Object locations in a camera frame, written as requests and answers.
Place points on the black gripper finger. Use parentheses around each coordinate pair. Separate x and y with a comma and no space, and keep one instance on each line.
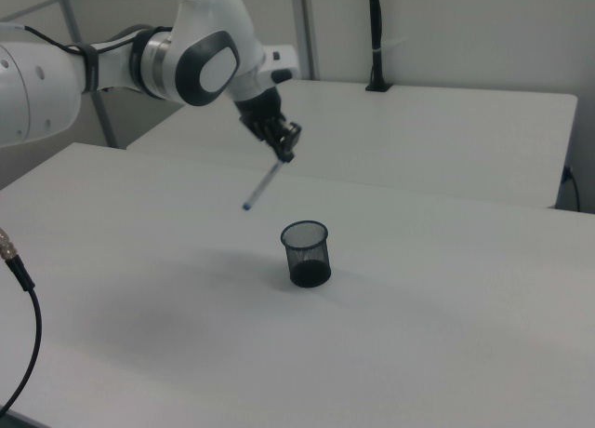
(293,137)
(272,139)

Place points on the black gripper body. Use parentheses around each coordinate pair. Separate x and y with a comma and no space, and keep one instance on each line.
(260,109)

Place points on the white marker with blue cap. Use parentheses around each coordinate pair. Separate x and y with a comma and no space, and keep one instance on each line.
(262,186)

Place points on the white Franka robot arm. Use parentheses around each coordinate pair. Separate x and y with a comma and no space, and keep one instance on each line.
(209,42)

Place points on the white rectangular desk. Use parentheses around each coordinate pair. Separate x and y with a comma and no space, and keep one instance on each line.
(418,135)

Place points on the black mesh pen cup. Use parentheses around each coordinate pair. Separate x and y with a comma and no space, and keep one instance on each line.
(309,272)

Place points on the upright grey aluminium frame post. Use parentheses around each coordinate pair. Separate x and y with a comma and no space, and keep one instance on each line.
(307,28)

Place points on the black clamped camera pole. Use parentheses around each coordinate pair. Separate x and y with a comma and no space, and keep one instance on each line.
(375,32)

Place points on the slanted grey aluminium frame post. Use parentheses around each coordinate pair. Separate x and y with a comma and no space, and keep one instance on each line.
(65,4)

